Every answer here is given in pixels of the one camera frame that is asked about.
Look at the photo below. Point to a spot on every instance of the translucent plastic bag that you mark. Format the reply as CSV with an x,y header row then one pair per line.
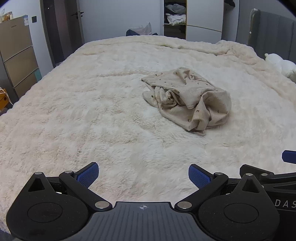
x,y
145,29

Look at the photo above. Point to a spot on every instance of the white folded clothes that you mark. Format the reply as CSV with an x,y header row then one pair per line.
x,y
175,19

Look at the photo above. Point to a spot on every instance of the orange box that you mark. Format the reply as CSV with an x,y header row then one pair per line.
x,y
2,99

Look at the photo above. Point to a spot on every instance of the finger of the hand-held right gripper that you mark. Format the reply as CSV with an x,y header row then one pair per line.
x,y
266,173
290,157

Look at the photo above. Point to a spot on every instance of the jar with orange contents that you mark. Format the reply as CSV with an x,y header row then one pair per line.
x,y
6,16

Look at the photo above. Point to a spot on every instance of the beige printed shirt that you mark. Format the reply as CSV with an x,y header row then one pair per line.
x,y
185,92

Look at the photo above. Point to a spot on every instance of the dark door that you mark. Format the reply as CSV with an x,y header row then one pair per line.
x,y
60,27

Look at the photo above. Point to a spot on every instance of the grey headboard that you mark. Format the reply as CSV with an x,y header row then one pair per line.
x,y
272,30

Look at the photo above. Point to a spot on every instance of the cream fluffy blanket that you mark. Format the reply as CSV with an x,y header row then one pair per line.
x,y
92,115

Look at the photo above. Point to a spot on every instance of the black hanging clothing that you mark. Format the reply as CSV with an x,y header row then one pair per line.
x,y
230,2

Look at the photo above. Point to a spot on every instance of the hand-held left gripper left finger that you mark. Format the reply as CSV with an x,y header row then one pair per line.
x,y
89,173

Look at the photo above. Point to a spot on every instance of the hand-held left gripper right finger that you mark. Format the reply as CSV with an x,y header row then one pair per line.
x,y
198,176

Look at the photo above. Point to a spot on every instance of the black wall switch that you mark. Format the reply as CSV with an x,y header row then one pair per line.
x,y
34,19

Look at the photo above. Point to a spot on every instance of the white wardrobe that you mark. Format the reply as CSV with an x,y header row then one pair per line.
x,y
203,16

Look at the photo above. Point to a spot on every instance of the dark cloth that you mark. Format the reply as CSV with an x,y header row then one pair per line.
x,y
130,33

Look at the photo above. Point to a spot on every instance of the white plush toy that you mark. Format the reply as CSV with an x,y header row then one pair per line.
x,y
284,66

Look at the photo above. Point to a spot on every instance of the beige refrigerator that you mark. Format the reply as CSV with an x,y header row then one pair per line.
x,y
18,58

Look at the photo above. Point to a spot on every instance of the grey folded clothes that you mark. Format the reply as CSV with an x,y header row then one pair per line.
x,y
174,8

